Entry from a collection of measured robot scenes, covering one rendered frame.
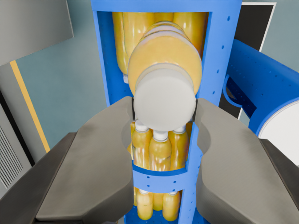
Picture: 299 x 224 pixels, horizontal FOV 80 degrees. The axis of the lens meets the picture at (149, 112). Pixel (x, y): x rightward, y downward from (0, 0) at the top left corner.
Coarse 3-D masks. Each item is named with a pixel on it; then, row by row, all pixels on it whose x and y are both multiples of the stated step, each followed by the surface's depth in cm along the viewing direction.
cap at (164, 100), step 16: (144, 80) 11; (160, 80) 10; (176, 80) 10; (144, 96) 11; (160, 96) 11; (176, 96) 11; (192, 96) 10; (144, 112) 11; (160, 112) 11; (176, 112) 11; (192, 112) 11; (160, 128) 12; (176, 128) 12
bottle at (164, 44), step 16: (160, 32) 15; (176, 32) 16; (144, 48) 13; (160, 48) 13; (176, 48) 13; (192, 48) 14; (128, 64) 15; (144, 64) 13; (160, 64) 12; (176, 64) 12; (192, 64) 13; (128, 80) 15; (192, 80) 12
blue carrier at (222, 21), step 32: (96, 0) 29; (128, 0) 25; (160, 0) 24; (192, 0) 24; (224, 0) 26; (96, 32) 37; (224, 32) 29; (224, 64) 34; (192, 128) 37; (192, 160) 42; (160, 192) 46; (192, 192) 51
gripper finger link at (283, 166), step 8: (264, 144) 7; (272, 144) 7; (272, 152) 7; (280, 152) 7; (272, 160) 7; (280, 160) 7; (288, 160) 7; (280, 168) 6; (288, 168) 6; (296, 168) 6; (280, 176) 6; (288, 176) 6; (296, 176) 6; (288, 184) 6; (296, 184) 6; (288, 192) 6; (296, 192) 6; (296, 200) 5
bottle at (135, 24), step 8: (128, 16) 35; (136, 16) 34; (144, 16) 35; (152, 16) 36; (128, 24) 36; (136, 24) 35; (144, 24) 35; (128, 32) 37; (136, 32) 36; (144, 32) 36; (128, 40) 37; (136, 40) 37; (128, 48) 38; (128, 56) 40
